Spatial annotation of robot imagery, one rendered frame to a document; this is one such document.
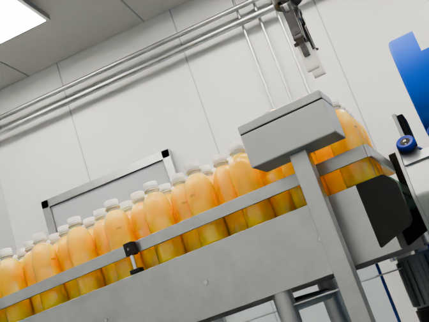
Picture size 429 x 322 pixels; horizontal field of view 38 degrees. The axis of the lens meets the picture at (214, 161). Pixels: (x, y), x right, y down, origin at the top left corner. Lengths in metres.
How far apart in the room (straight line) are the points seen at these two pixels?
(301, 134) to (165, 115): 4.00
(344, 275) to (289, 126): 0.33
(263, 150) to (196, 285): 0.39
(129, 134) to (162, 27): 0.97
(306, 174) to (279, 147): 0.08
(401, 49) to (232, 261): 0.64
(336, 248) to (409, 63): 0.48
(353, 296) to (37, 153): 4.70
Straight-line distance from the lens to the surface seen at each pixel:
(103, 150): 5.47
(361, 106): 4.95
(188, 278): 1.55
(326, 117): 1.33
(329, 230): 1.34
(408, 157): 1.52
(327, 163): 1.46
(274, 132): 1.36
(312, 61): 1.52
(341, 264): 1.33
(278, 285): 1.46
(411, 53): 1.55
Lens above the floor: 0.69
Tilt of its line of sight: 15 degrees up
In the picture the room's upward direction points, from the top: 19 degrees counter-clockwise
